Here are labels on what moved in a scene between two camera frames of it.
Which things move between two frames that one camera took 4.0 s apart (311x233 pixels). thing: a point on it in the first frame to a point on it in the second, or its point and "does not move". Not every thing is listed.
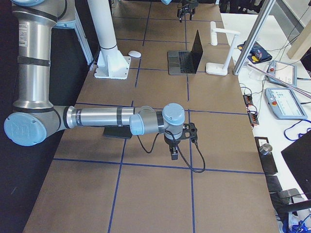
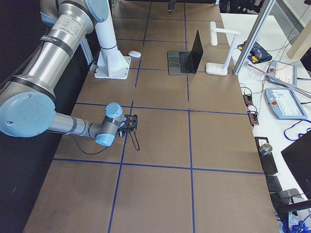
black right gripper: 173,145 to 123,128
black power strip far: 248,99 does not move
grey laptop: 185,62 does not move
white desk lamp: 216,68 does not move
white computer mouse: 135,54 does not move
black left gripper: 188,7 to 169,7
